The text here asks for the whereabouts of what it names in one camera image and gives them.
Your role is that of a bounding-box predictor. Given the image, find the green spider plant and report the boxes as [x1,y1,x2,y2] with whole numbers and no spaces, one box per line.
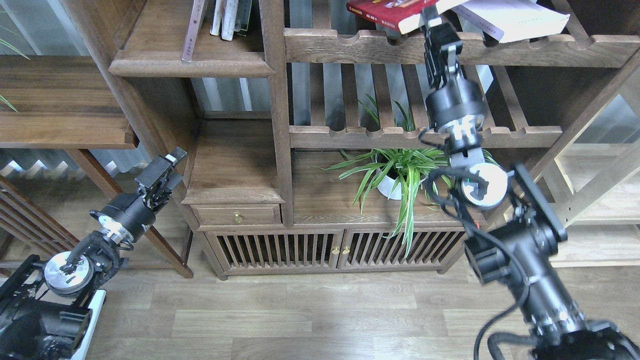
[321,95,501,257]

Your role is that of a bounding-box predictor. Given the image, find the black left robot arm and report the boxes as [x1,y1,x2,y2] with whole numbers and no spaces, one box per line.
[0,147,187,360]

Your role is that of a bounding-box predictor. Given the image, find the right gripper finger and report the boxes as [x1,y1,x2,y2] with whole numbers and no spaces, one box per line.
[423,23,463,90]
[421,5,443,32]

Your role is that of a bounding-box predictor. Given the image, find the left slatted cabinet door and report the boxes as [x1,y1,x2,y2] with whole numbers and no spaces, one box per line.
[205,229,345,276]

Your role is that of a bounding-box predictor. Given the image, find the right slatted cabinet door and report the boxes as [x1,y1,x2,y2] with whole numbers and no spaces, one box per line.
[330,227,467,274]

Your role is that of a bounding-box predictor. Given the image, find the white bar on floor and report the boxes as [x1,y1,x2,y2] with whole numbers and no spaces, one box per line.
[70,289,107,360]

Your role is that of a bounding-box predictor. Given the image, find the dark wooden bookshelf cabinet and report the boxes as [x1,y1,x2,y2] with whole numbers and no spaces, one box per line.
[62,0,639,280]

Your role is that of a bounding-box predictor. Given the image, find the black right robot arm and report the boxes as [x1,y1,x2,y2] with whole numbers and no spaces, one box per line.
[421,3,639,360]

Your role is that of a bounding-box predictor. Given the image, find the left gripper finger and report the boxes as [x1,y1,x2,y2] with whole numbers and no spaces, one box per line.
[135,146,188,190]

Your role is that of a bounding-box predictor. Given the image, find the dark wooden side table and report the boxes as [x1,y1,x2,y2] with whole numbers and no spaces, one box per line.
[0,56,195,280]

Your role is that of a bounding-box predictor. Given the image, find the small wooden drawer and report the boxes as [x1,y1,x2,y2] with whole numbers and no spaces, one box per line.
[191,203,281,226]

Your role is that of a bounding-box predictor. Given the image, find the green plant leaves far left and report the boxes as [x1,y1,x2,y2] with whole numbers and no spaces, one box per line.
[0,25,31,113]

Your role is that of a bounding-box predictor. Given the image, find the wooden slatted rack left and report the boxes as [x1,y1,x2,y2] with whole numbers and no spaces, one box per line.
[0,177,81,260]

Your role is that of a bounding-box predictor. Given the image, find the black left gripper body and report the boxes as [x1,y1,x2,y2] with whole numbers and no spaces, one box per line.
[89,175,183,244]

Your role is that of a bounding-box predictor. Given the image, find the white plant pot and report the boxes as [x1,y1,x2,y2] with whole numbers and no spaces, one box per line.
[375,169,426,203]

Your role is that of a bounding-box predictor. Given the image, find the slatted cabinet door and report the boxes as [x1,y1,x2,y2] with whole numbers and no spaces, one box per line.
[205,229,345,276]
[330,227,467,274]

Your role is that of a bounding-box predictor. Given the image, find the transparent upright folder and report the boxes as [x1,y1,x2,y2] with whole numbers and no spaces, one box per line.
[234,0,253,36]

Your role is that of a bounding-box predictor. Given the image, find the dark red book white characters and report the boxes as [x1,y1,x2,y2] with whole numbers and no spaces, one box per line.
[181,0,208,62]

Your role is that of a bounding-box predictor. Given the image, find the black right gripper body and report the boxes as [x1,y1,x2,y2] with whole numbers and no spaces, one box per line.
[425,52,487,134]

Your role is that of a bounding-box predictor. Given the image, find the light wooden shelf unit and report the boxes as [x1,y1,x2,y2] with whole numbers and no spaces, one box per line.
[542,71,640,267]

